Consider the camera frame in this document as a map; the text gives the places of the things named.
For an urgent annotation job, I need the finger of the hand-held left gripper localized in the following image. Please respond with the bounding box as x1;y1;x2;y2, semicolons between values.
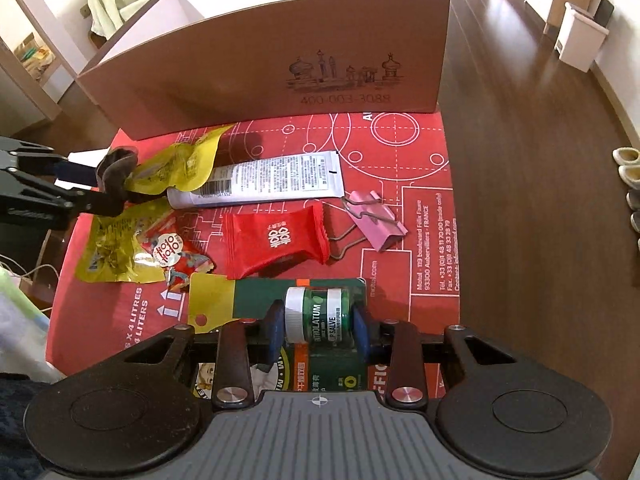
0;136;98;188
0;169;128;229

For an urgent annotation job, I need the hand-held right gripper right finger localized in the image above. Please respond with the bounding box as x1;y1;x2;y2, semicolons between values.
350;305;523;411

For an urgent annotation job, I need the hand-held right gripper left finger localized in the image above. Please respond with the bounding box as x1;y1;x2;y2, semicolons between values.
117;301;286;410

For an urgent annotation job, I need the green and yellow box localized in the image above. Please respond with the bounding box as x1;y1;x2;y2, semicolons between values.
187;272;386;403

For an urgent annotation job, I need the yellow packet with red sticker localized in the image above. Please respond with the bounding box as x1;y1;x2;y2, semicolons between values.
75;200;217;291

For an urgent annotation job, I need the red snack packet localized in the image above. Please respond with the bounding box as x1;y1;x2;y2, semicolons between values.
220;203;332;281

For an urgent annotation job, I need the yellow snack packet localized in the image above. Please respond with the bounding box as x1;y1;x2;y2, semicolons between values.
127;125;236;196

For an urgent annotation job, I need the pink binder clip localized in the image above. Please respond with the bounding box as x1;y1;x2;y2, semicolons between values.
325;190;408;261

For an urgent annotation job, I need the white squeeze tube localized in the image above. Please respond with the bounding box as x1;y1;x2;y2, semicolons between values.
166;152;346;209

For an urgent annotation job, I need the brown cardboard box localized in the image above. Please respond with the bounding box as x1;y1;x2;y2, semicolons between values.
76;0;451;142

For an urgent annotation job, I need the wooden shelf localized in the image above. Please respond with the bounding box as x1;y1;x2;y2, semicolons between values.
12;32;63;121

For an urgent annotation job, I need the translucent plastic bag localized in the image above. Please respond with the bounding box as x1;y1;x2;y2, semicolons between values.
0;267;66;383

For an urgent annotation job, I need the sofa with green cover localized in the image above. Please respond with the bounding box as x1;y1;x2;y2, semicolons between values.
87;0;168;41

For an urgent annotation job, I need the red printed cardboard sheet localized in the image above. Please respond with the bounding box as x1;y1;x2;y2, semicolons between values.
45;110;461;402

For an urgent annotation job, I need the dark blue cloth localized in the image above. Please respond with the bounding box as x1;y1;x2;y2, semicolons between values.
0;372;56;480

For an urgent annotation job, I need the white plastic bin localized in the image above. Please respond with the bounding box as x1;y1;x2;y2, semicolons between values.
555;2;610;73

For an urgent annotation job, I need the white cable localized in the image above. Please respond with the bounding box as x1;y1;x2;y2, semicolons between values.
0;252;56;311

